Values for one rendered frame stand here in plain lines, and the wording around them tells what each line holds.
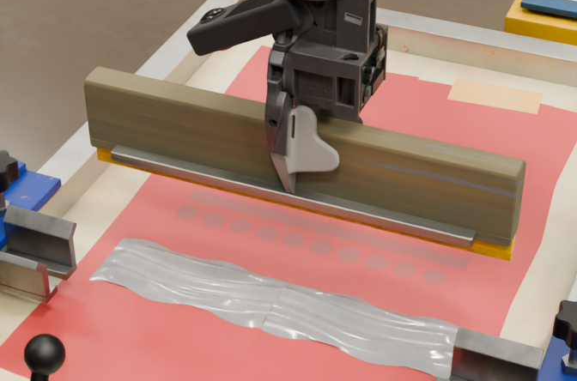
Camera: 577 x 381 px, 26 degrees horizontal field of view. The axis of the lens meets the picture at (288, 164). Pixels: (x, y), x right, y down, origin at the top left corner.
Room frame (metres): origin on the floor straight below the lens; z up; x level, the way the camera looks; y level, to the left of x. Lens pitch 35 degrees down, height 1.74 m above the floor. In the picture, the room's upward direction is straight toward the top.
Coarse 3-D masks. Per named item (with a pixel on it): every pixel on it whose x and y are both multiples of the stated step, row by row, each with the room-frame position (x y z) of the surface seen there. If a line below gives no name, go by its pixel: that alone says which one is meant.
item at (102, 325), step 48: (240, 96) 1.24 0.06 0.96; (384, 96) 1.24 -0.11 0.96; (144, 192) 1.05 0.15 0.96; (192, 240) 0.97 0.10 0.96; (240, 240) 0.97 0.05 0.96; (96, 288) 0.90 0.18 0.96; (96, 336) 0.83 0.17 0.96; (144, 336) 0.83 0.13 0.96; (192, 336) 0.83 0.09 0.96; (240, 336) 0.83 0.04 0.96
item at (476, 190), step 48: (96, 96) 0.97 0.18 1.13; (144, 96) 0.95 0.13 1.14; (192, 96) 0.95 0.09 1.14; (96, 144) 0.97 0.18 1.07; (144, 144) 0.95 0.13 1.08; (192, 144) 0.93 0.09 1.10; (240, 144) 0.92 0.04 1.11; (336, 144) 0.88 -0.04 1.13; (384, 144) 0.87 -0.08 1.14; (432, 144) 0.87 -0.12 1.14; (336, 192) 0.88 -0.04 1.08; (384, 192) 0.86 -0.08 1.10; (432, 192) 0.85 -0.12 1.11; (480, 192) 0.83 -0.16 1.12
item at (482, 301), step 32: (416, 96) 1.24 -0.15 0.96; (416, 128) 1.18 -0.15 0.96; (448, 128) 1.18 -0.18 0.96; (480, 128) 1.18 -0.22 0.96; (512, 128) 1.18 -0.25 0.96; (544, 128) 1.18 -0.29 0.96; (576, 128) 1.18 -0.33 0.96; (544, 160) 1.11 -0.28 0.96; (544, 192) 1.05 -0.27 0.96; (544, 224) 1.00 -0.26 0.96; (480, 256) 0.95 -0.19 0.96; (320, 288) 0.90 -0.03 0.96; (352, 288) 0.90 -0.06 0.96; (384, 288) 0.90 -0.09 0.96; (416, 288) 0.90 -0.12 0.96; (480, 288) 0.90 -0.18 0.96; (512, 288) 0.90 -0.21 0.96; (448, 320) 0.86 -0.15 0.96; (480, 320) 0.86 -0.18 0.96; (256, 352) 0.81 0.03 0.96; (288, 352) 0.81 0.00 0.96; (320, 352) 0.81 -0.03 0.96
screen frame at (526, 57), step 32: (224, 0) 1.42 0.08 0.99; (416, 32) 1.34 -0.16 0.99; (448, 32) 1.33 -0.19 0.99; (480, 32) 1.33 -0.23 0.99; (160, 64) 1.26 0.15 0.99; (192, 64) 1.29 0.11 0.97; (480, 64) 1.31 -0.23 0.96; (512, 64) 1.29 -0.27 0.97; (544, 64) 1.28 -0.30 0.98; (576, 64) 1.26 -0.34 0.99; (64, 160) 1.06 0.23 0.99; (96, 160) 1.08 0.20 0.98; (64, 192) 1.02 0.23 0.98; (576, 288) 0.86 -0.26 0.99
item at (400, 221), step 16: (128, 160) 0.95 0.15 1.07; (144, 160) 0.94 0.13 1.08; (160, 160) 0.94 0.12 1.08; (176, 160) 0.94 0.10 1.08; (192, 176) 0.92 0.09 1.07; (208, 176) 0.91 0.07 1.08; (224, 176) 0.91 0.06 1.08; (240, 176) 0.91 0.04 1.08; (256, 192) 0.90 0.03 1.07; (272, 192) 0.89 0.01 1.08; (304, 192) 0.89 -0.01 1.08; (320, 208) 0.87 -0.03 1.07; (336, 208) 0.87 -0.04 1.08; (352, 208) 0.87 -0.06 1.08; (368, 208) 0.87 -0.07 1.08; (384, 224) 0.85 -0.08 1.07; (400, 224) 0.84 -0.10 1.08; (416, 224) 0.84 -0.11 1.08; (432, 224) 0.84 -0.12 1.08; (448, 224) 0.84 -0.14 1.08; (448, 240) 0.83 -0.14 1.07; (464, 240) 0.82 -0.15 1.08
